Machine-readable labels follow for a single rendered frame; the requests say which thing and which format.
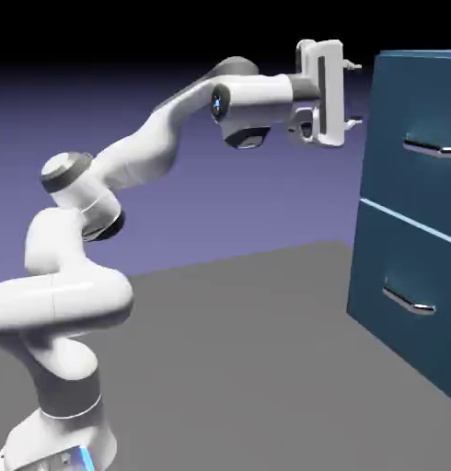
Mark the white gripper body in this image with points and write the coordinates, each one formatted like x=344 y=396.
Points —
x=332 y=92

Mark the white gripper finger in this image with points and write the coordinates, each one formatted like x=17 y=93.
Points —
x=352 y=121
x=352 y=66

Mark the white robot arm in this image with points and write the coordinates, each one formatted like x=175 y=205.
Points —
x=247 y=95

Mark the blue cabinet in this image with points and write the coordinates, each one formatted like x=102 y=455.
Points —
x=413 y=220

